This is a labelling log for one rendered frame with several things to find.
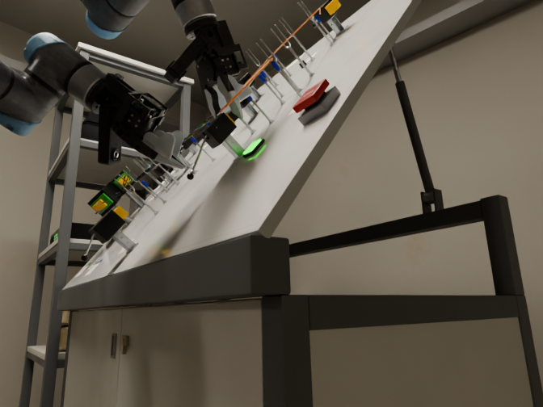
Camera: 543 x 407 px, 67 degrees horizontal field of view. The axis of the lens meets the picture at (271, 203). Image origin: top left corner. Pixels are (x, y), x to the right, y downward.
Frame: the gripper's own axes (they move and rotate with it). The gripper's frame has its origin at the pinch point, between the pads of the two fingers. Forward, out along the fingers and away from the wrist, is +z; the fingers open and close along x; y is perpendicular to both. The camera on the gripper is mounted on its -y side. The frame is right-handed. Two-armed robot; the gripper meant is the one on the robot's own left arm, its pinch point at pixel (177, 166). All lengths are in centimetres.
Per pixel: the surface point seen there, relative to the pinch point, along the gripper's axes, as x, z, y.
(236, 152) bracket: 8.2, 6.5, 6.9
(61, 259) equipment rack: 40, -28, -75
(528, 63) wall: 172, 77, 87
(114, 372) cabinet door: -5.6, 14.0, -46.4
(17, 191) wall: 142, -120, -151
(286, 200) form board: -25.4, 20.3, 17.0
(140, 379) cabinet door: -14.6, 19.5, -33.0
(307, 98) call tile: -7.8, 13.5, 25.9
